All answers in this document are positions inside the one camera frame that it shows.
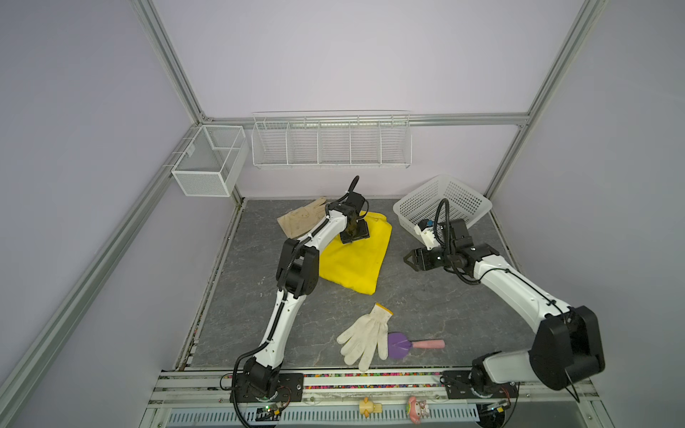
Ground yellow trousers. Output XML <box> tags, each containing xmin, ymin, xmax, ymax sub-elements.
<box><xmin>319</xmin><ymin>212</ymin><xmax>392</xmax><ymax>295</ymax></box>

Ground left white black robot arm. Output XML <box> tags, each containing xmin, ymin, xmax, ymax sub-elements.
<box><xmin>232</xmin><ymin>177</ymin><xmax>369</xmax><ymax>399</ymax></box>

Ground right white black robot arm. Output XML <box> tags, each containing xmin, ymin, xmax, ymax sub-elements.
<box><xmin>404</xmin><ymin>198</ymin><xmax>606</xmax><ymax>398</ymax></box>

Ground white plastic laundry basket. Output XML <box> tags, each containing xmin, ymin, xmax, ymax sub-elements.
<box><xmin>392</xmin><ymin>175</ymin><xmax>492</xmax><ymax>242</ymax></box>

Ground beige fabric glove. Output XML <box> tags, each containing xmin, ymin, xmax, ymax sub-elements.
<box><xmin>278</xmin><ymin>197</ymin><xmax>326</xmax><ymax>239</ymax></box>

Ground purple pink toy shovel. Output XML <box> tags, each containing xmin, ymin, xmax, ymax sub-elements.
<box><xmin>387</xmin><ymin>332</ymin><xmax>446</xmax><ymax>360</ymax></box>

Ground white knit work glove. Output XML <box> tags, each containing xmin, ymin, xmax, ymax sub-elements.
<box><xmin>336</xmin><ymin>303</ymin><xmax>394</xmax><ymax>373</ymax></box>

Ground pink white doll figurine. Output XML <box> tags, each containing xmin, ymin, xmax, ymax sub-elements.
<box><xmin>407</xmin><ymin>396</ymin><xmax>430</xmax><ymax>424</ymax></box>

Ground yellow duck figurine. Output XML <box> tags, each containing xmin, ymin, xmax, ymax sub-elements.
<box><xmin>359</xmin><ymin>397</ymin><xmax>383</xmax><ymax>418</ymax></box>

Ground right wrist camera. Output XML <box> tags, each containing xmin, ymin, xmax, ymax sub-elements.
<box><xmin>414</xmin><ymin>219</ymin><xmax>441</xmax><ymax>251</ymax></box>

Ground white wire wall shelf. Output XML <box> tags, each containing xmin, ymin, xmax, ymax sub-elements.
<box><xmin>252</xmin><ymin>110</ymin><xmax>413</xmax><ymax>169</ymax></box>

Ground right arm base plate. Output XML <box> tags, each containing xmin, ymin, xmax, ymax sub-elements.
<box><xmin>440</xmin><ymin>368</ymin><xmax>519</xmax><ymax>399</ymax></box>

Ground white mesh wall box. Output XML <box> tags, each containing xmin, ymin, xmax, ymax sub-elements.
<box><xmin>172</xmin><ymin>125</ymin><xmax>249</xmax><ymax>198</ymax></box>

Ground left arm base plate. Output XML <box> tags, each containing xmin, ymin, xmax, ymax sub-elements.
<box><xmin>232</xmin><ymin>372</ymin><xmax>304</xmax><ymax>403</ymax></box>

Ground aluminium frame rail front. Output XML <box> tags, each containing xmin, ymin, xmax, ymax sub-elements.
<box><xmin>146</xmin><ymin>367</ymin><xmax>601</xmax><ymax>408</ymax></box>

